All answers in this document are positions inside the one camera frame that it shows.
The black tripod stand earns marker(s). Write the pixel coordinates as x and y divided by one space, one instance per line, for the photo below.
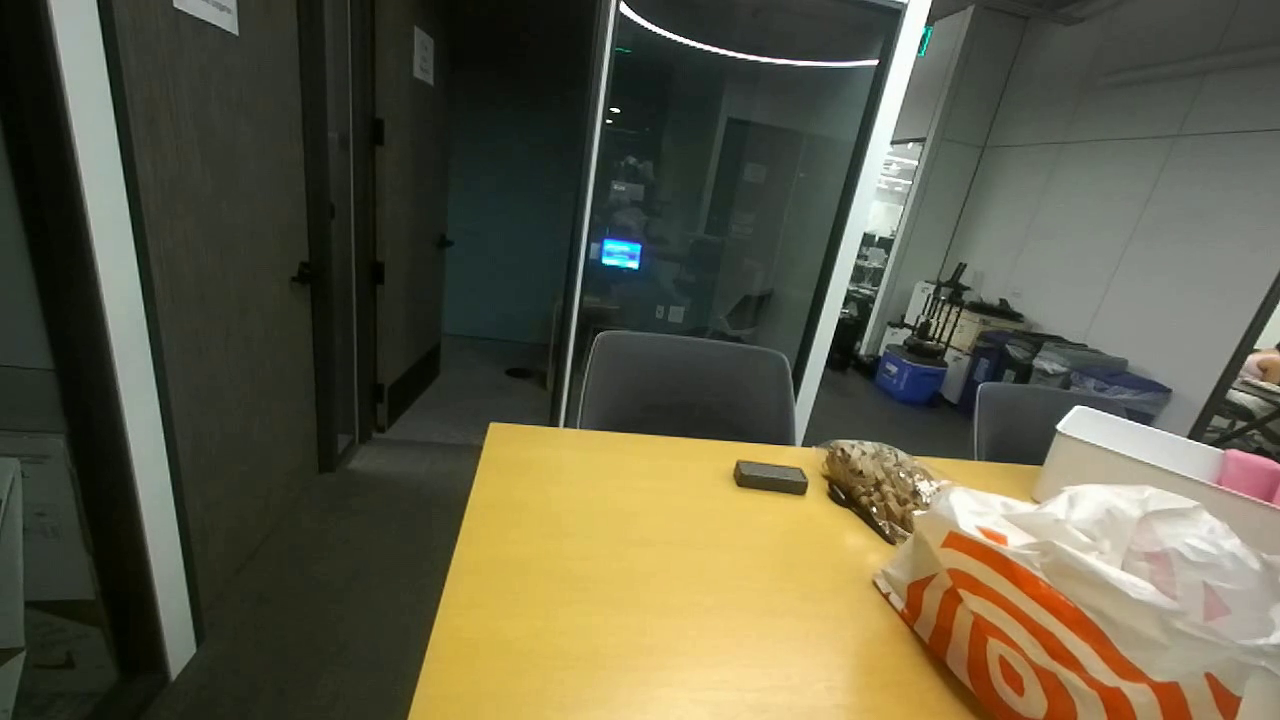
955 305

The blue lit monitor screen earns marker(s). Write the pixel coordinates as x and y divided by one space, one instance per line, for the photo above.
623 255

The clear bag of brown snacks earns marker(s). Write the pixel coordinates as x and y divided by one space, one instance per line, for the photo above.
864 483

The white orange plastic shopping bag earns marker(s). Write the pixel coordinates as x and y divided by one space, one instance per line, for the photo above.
1066 613

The pink box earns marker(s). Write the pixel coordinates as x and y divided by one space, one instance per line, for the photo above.
1249 477

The small black rectangular case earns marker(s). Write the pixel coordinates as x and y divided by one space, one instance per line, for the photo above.
770 477

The grey office chair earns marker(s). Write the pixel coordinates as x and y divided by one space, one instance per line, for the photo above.
1021 420
685 386

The white plastic storage bin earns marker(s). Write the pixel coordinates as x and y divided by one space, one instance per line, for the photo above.
1121 452

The white paper wall sign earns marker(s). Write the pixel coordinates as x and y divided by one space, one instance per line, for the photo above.
421 55
207 11

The blue storage tub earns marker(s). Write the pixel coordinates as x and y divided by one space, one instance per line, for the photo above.
909 377

